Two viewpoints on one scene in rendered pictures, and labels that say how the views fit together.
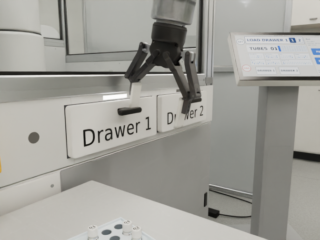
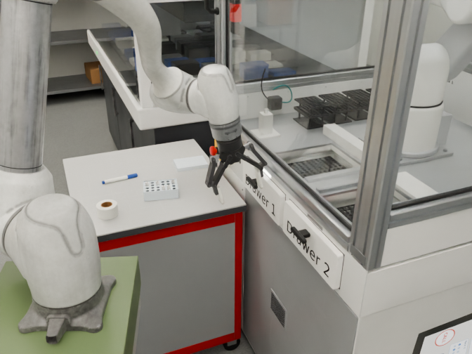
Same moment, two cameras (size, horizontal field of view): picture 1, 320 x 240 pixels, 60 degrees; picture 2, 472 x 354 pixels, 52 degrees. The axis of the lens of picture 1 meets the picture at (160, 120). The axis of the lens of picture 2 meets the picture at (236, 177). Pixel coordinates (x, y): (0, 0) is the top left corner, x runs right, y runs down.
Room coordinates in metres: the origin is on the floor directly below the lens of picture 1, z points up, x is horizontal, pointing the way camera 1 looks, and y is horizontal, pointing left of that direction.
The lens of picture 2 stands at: (1.33, -1.12, 1.66)
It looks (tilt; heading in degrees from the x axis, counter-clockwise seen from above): 28 degrees down; 122
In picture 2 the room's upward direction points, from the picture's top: straight up
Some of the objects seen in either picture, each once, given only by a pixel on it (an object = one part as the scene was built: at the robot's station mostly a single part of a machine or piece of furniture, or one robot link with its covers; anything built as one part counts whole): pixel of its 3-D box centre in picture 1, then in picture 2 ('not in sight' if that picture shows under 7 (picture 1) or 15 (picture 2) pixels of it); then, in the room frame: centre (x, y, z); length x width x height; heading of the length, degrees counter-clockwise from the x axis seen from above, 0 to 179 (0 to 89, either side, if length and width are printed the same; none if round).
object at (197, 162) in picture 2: not in sight; (190, 163); (0.23, 0.29, 0.77); 0.13 x 0.09 x 0.02; 50
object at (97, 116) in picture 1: (118, 122); (262, 189); (0.67, 0.10, 0.87); 0.29 x 0.02 x 0.11; 144
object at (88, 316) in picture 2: not in sight; (66, 300); (0.56, -0.61, 0.89); 0.22 x 0.18 x 0.06; 123
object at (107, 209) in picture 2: not in sight; (107, 209); (0.22, -0.16, 0.78); 0.07 x 0.07 x 0.04
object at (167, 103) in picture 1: (185, 109); (310, 241); (0.93, -0.08, 0.87); 0.29 x 0.02 x 0.11; 144
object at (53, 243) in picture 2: not in sight; (57, 244); (0.54, -0.59, 1.03); 0.18 x 0.16 x 0.22; 171
